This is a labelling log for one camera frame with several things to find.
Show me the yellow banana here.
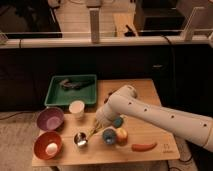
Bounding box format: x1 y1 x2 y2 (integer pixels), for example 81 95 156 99
86 124 100 140

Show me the red bowl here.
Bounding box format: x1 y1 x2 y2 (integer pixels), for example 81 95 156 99
34 131 62 160

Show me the blue plastic cup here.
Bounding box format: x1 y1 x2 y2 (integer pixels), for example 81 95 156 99
102 129 116 145

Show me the white egg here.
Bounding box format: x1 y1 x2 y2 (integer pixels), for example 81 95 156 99
46 143 57 155

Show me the white paper cup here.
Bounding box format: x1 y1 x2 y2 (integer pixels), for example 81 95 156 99
69 100 85 119

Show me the small metal cup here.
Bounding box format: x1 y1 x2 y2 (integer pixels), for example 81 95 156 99
74 132 87 148

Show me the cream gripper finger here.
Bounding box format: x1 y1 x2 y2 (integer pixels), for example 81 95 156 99
95 121 103 130

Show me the dark object in tray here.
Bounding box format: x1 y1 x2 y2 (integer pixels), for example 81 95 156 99
59 78 95 91

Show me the purple bowl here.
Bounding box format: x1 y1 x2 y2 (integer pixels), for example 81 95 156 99
37 107 64 131

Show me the orange apple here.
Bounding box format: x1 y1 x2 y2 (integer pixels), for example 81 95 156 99
116 128 128 143

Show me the green plastic tray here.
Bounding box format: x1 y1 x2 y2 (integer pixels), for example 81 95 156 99
44 74 97 107

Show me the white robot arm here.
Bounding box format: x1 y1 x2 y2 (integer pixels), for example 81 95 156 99
96 85 213 152

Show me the teal sponge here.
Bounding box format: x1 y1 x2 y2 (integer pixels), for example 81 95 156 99
113 117 124 128

